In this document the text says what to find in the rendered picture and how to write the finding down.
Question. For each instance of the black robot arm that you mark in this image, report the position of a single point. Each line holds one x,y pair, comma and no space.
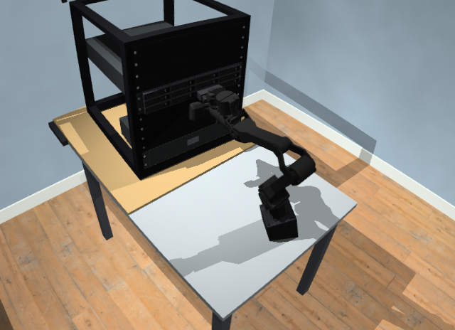
246,131

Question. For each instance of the black rack frame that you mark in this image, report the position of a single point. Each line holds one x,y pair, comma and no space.
150,60

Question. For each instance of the tan wooden board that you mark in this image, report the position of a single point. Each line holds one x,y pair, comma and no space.
114,173

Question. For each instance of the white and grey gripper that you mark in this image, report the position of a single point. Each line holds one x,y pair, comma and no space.
197,110

